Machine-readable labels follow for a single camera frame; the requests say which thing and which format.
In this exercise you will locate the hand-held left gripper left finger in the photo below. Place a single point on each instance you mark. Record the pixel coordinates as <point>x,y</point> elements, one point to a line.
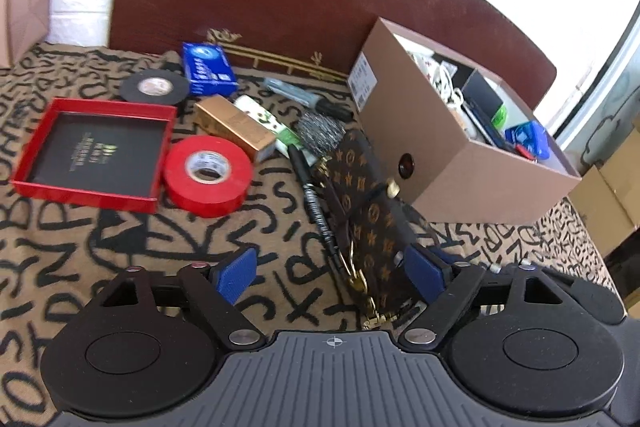
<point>235,274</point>

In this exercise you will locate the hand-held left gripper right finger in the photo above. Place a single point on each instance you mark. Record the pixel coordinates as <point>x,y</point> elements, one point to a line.
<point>425,272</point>

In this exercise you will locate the brown monogram phone case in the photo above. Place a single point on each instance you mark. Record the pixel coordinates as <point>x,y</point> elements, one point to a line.
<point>380,252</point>

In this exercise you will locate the brown cardboard box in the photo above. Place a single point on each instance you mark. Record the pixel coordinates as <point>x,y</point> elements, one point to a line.
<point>465,177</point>

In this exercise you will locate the red key fob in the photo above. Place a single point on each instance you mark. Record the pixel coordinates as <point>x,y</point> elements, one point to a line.
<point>526,152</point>

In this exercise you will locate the black product box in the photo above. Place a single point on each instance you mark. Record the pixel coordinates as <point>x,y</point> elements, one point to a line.
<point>481,89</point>

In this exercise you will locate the letter printed blanket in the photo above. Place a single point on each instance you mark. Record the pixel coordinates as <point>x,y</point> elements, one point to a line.
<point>150,247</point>

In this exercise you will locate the red tape roll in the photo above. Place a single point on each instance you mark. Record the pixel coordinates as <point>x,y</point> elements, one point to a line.
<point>207,177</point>

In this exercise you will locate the black pen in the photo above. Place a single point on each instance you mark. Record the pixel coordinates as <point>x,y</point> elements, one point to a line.
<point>312,199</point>

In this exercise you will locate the brown monogram pouch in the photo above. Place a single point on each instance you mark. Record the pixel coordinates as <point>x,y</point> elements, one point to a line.
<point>350,162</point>

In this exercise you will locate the gold small box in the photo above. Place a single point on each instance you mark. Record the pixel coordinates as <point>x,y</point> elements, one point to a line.
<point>232,124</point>

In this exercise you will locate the white and green tube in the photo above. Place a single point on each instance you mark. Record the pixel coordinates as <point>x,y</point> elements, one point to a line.
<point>265,119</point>

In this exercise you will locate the steel wool scrubber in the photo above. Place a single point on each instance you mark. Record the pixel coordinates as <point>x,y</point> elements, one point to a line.
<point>320,133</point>

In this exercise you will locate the blue packet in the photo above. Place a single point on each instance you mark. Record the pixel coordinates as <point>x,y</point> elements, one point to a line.
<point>527,138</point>

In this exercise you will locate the green plastic item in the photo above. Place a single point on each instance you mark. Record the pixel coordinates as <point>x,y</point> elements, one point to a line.
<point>500,117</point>

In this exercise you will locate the red shallow box tray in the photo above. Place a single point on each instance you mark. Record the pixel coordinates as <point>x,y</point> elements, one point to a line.
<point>95,154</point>

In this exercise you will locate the grey marker pen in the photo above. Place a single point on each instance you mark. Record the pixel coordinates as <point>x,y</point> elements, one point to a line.
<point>305,97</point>

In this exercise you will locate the cardboard carton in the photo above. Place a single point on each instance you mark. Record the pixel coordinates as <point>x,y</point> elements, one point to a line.
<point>607,197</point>

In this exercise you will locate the black tape roll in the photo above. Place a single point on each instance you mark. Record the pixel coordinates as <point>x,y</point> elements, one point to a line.
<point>152,86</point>

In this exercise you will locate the blue small box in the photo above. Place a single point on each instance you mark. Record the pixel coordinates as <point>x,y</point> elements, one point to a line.
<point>207,68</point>

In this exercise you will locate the floral cloth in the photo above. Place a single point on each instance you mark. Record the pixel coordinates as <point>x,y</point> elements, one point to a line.
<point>425,62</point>

